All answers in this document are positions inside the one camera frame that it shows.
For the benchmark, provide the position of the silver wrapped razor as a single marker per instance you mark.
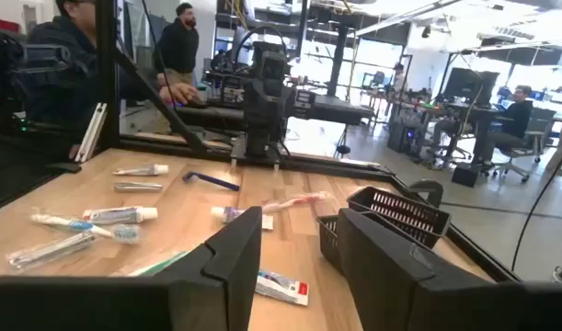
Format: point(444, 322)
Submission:
point(138, 187)

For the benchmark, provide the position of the blue white toothbrush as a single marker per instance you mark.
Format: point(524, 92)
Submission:
point(73, 224)

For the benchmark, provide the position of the black desk monitor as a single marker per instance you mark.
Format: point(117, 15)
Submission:
point(469, 85)

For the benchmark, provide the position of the purple print toothpaste tube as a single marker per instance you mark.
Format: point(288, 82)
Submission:
point(227, 213)

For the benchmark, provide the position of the black upright frame post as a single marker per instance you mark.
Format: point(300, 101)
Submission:
point(108, 69)

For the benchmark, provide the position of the black office desk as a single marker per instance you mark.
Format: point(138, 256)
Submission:
point(469, 110)

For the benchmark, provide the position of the toothpaste tube red end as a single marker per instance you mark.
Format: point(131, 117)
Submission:
point(283, 287)

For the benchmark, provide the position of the blue disposable razor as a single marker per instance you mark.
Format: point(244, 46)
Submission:
point(211, 181)

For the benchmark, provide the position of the black support column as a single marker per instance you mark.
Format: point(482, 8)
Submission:
point(338, 60)

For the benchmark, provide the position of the green white toothbrush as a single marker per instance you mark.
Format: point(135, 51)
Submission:
point(161, 264)

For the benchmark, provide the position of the person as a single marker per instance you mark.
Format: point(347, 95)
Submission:
point(398, 78)
point(517, 117)
point(177, 46)
point(60, 69)

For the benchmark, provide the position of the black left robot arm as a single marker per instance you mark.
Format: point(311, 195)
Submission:
point(264, 106)

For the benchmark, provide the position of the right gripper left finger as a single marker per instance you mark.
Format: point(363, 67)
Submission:
point(230, 276)

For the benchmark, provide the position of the black box on floor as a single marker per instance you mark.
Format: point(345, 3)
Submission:
point(464, 176)

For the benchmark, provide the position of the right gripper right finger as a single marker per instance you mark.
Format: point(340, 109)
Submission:
point(391, 285)

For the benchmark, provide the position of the black slotted plastic basket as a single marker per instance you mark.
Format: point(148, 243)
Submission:
point(329, 239)
point(400, 211)

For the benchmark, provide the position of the white aluminium profile bar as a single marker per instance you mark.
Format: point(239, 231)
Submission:
point(93, 131)

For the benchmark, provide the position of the black diagonal frame brace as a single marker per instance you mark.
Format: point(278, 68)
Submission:
point(161, 101)

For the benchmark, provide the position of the grey office chair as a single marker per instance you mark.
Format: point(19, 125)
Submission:
point(531, 138)

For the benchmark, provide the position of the toothpaste tube blue print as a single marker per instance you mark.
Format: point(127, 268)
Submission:
point(119, 215)

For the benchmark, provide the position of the red white toothbrush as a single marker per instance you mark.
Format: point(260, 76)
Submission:
point(299, 201)

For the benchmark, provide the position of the clear razor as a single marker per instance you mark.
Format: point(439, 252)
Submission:
point(50, 251)

